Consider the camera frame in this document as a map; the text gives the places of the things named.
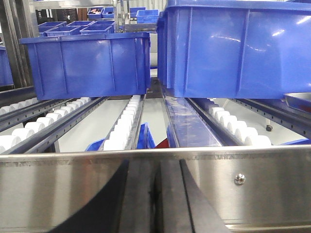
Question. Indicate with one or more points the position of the white roller track far left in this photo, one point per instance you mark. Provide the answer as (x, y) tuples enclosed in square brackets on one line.
[(16, 106)]

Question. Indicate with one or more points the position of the background blue bins group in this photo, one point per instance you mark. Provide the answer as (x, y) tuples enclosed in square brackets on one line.
[(100, 20)]

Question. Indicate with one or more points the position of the blue plastic bin left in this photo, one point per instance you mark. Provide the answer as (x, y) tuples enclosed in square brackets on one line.
[(90, 65)]

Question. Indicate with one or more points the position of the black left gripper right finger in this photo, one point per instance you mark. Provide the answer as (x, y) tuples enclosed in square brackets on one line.
[(181, 206)]

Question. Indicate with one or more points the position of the steel divider guide rail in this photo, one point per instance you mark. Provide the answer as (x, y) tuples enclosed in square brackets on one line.
[(185, 128)]

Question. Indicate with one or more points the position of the blue bin below rack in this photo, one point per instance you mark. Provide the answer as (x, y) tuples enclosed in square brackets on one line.
[(145, 140)]

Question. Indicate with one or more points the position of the white roller track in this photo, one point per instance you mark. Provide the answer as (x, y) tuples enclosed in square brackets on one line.
[(38, 135), (16, 106), (123, 134), (248, 136)]

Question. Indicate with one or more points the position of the white roller track right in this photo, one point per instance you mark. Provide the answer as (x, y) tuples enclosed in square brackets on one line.
[(248, 136)]

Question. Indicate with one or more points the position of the white roller track centre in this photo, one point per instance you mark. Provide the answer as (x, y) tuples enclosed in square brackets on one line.
[(123, 134)]

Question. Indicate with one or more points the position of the stainless steel rack front rail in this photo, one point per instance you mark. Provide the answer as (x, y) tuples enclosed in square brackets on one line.
[(253, 190)]

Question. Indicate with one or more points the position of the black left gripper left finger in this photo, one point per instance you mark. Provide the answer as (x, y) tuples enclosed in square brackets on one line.
[(123, 205)]

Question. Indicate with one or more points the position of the large blue plastic bin right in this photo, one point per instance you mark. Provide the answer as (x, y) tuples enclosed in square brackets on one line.
[(234, 49)]

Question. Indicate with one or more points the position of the silver metal tray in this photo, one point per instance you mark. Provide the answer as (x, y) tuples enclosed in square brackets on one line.
[(299, 101)]

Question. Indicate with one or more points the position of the steel rack upright post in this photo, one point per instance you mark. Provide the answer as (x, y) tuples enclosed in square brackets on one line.
[(18, 20)]

